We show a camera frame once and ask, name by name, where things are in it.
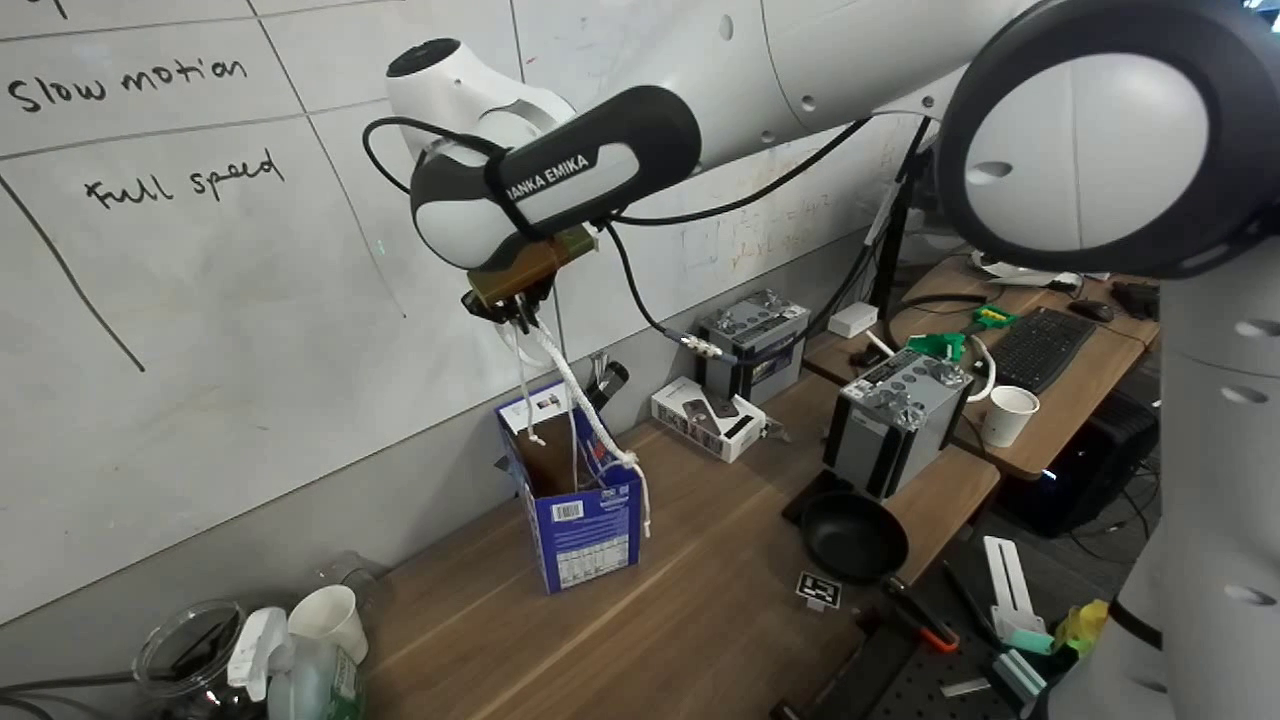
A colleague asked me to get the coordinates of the blue cardboard snack box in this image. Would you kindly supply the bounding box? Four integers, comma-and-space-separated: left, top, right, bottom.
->
497, 377, 656, 595

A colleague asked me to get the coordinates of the white paper cup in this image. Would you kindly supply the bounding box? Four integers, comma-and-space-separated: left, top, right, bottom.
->
982, 381, 1045, 455

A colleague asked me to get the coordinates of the black keyboard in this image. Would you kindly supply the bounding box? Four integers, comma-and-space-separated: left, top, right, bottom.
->
985, 304, 1100, 400

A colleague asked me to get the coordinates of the yellow wrist camera bar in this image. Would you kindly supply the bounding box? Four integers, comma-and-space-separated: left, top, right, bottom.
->
466, 224, 602, 308

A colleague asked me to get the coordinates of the black perforated board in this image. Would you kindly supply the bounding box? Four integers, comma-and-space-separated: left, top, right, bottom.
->
780, 586, 1022, 720

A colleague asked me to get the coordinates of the black computer case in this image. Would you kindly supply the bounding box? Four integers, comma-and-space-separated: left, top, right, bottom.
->
997, 395, 1167, 542

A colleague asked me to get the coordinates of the grey silver battery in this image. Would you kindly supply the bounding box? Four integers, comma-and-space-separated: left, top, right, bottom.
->
822, 347, 982, 505

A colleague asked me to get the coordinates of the green plastic clip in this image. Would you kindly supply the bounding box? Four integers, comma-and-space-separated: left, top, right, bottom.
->
910, 329, 972, 370
968, 300, 1022, 335

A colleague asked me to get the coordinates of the yellow green bottle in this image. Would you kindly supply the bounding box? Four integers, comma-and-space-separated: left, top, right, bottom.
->
1048, 595, 1122, 659

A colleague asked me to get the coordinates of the black handheld tool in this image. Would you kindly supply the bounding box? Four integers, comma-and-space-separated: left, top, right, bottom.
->
586, 353, 631, 414

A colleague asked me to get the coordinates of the black white fiducial tag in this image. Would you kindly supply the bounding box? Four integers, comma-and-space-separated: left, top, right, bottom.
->
792, 569, 850, 616

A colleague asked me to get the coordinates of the white tube lamp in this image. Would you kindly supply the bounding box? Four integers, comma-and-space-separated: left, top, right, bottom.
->
982, 528, 1052, 650

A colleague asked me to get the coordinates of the black Dominator battery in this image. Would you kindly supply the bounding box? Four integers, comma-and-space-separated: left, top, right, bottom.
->
688, 288, 815, 404

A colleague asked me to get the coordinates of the white power adapter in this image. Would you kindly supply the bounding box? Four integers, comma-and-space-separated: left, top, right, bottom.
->
824, 300, 884, 345

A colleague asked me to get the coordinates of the black orange clamp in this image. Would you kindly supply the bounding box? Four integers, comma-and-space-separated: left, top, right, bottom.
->
876, 577, 963, 659

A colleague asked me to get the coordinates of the white phone box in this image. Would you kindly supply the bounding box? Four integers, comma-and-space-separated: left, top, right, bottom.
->
650, 374, 775, 467

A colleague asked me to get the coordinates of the thick white rope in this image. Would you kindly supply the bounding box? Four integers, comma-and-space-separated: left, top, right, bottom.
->
497, 317, 640, 490

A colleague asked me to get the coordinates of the clear glass jar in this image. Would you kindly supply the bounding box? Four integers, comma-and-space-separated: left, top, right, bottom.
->
128, 604, 252, 720

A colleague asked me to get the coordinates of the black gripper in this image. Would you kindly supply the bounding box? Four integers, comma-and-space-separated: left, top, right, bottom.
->
459, 285, 551, 332

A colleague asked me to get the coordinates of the black monitor pole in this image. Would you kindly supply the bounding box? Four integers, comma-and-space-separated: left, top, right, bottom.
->
860, 118, 939, 353

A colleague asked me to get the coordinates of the black bowl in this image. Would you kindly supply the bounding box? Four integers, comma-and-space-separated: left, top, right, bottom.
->
780, 472, 918, 588

